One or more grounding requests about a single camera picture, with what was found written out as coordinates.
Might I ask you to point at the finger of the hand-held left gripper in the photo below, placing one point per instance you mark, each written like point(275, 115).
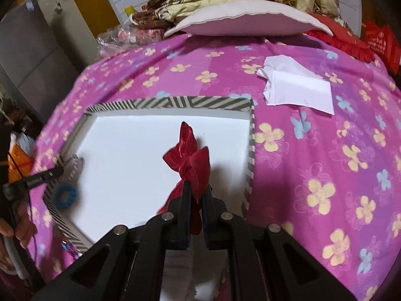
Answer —
point(44, 177)

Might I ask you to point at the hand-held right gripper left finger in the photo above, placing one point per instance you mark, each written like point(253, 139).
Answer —
point(187, 216)

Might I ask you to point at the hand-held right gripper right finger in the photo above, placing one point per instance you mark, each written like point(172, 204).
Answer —
point(205, 222)

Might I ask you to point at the white fluffy scrunchie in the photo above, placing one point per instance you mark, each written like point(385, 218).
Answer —
point(181, 269)

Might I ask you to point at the red satin bow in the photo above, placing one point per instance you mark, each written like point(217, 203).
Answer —
point(188, 160)

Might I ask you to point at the striped rim white tray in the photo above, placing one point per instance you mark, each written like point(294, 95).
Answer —
point(131, 150)

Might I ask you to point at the person's left hand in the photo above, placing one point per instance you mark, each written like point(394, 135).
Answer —
point(25, 225)

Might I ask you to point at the orange plastic basket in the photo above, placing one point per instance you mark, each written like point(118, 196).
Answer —
point(22, 166)

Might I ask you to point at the white crumpled bag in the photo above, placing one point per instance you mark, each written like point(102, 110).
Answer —
point(23, 142)

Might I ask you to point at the small pink blue ornament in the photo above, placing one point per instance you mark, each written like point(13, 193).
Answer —
point(71, 250)

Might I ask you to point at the pink floral bedsheet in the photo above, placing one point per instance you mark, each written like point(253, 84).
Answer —
point(313, 150)

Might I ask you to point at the white folded paper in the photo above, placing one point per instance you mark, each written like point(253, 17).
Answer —
point(297, 91)

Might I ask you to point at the clear plastic bag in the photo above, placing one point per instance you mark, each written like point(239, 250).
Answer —
point(122, 36)

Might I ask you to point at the brown wooden door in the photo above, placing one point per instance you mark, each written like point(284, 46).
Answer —
point(94, 3)

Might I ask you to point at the small yellow box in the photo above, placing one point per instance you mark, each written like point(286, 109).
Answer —
point(129, 10)

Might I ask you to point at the white pillow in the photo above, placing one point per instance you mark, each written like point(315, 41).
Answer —
point(250, 18)

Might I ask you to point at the red fringed cushion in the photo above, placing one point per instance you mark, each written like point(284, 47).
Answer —
point(338, 34)

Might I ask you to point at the red gift bag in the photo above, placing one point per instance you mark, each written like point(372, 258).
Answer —
point(385, 44)

